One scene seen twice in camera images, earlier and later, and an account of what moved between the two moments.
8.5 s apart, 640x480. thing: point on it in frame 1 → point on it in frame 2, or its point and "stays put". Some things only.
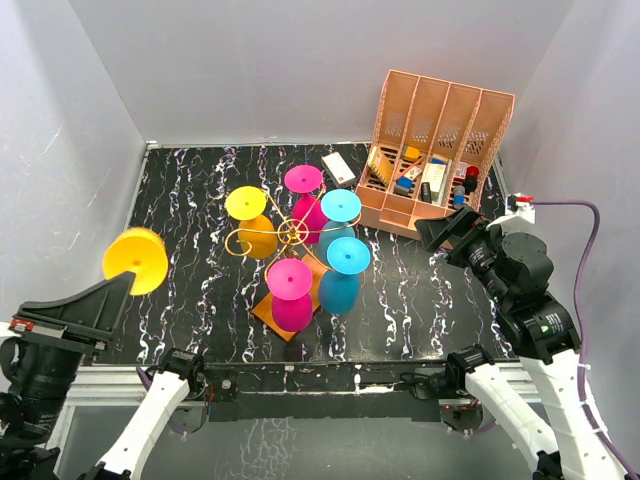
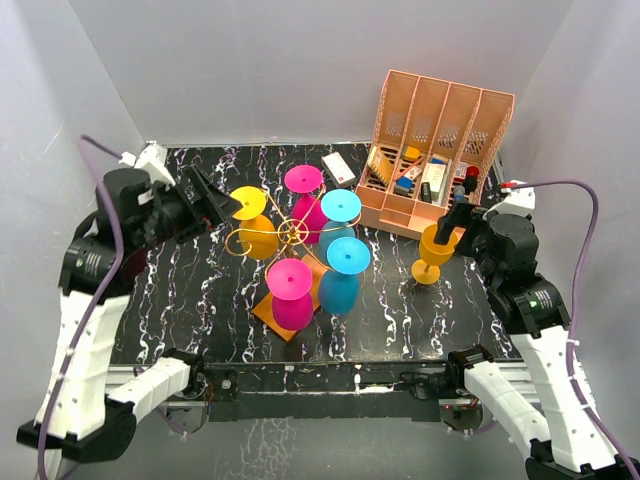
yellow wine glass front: [140, 250] → [426, 271]
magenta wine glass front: [289, 282] stays put
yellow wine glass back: [257, 235] stays put
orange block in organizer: [411, 152] stays put
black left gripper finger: [89, 315] → [219, 205]
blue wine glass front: [339, 288] stays put
